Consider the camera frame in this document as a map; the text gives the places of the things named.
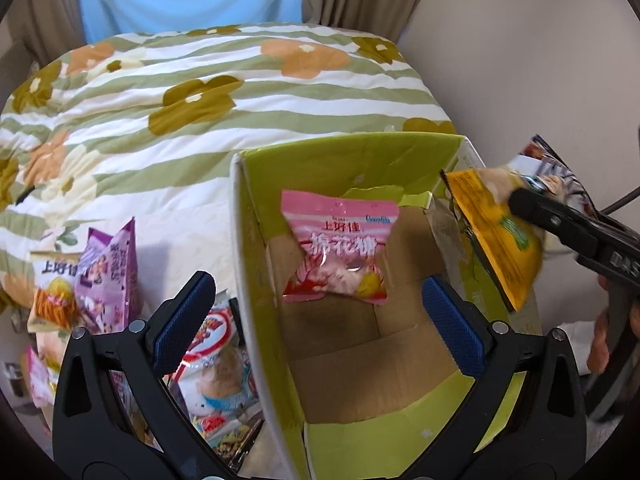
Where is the floral striped green quilt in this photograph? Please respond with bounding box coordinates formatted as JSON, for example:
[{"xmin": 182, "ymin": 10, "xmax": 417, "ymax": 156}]
[{"xmin": 1, "ymin": 24, "xmax": 454, "ymax": 307}]

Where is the green cardboard box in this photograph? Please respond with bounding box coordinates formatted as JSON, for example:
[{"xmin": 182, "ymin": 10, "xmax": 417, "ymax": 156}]
[{"xmin": 231, "ymin": 133, "xmax": 541, "ymax": 479}]

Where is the yellow brown snack bag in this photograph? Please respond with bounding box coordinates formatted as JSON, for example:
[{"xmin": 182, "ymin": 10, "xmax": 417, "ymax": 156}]
[{"xmin": 444, "ymin": 136, "xmax": 598, "ymax": 311}]

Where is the person's right hand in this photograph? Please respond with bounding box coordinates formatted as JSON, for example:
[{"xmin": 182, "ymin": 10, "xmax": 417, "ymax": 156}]
[{"xmin": 587, "ymin": 302, "xmax": 640, "ymax": 374}]

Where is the left beige curtain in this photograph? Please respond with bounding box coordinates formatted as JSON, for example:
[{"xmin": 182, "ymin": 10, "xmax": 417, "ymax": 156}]
[{"xmin": 0, "ymin": 0, "xmax": 87, "ymax": 68}]

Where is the light pink snack bag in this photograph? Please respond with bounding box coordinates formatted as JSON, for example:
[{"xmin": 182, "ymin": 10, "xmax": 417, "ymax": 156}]
[{"xmin": 26, "ymin": 347, "xmax": 54, "ymax": 408}]

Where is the floral tablecloth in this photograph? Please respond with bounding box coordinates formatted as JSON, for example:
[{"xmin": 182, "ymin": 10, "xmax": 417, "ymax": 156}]
[{"xmin": 19, "ymin": 204, "xmax": 296, "ymax": 480}]

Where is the black cable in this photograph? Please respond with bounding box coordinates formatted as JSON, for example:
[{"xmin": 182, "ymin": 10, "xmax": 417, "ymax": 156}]
[{"xmin": 596, "ymin": 127, "xmax": 640, "ymax": 216}]

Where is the pink marshmallow snack bag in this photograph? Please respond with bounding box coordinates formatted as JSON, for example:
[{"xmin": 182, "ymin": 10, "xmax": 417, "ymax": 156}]
[{"xmin": 281, "ymin": 190, "xmax": 399, "ymax": 304}]

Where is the red white cartoon bag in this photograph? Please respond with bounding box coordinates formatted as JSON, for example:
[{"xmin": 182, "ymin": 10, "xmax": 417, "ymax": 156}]
[{"xmin": 170, "ymin": 296, "xmax": 259, "ymax": 440}]

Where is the purple snack bag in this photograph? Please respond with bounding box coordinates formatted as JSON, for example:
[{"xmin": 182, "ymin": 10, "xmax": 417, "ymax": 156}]
[{"xmin": 74, "ymin": 218, "xmax": 141, "ymax": 335}]

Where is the orange white chip bag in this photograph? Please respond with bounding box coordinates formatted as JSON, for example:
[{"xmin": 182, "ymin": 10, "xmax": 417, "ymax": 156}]
[{"xmin": 27, "ymin": 252, "xmax": 80, "ymax": 334}]

